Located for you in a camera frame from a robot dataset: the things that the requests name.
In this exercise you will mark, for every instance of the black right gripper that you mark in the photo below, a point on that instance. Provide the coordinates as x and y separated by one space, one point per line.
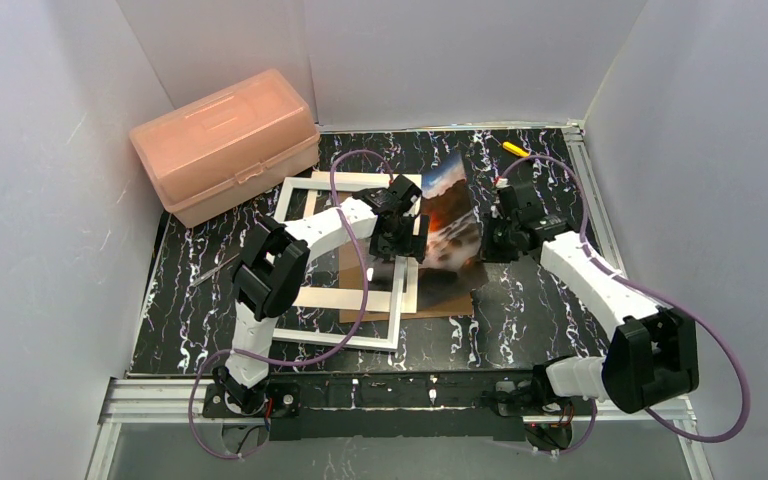
496 240

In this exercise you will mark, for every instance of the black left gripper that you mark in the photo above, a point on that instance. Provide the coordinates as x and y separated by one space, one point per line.
396 240

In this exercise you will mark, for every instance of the sunset photo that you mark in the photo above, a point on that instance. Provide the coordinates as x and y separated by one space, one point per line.
446 200

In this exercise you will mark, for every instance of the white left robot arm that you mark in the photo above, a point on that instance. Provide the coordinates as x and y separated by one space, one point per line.
276 255

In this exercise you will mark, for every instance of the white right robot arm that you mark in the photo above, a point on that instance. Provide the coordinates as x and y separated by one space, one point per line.
652 356

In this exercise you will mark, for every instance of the yellow screwdriver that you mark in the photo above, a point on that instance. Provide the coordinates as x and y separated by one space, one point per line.
516 150

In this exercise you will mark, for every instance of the pink plastic storage box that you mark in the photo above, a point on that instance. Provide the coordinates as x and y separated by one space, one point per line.
214 154

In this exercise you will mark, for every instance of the brown frame backing board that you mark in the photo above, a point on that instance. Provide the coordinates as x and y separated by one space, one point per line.
445 281

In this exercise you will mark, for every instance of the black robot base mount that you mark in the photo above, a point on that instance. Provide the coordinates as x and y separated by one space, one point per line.
458 403

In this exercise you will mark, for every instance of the aluminium rail frame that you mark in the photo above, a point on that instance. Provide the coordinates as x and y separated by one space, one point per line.
523 316

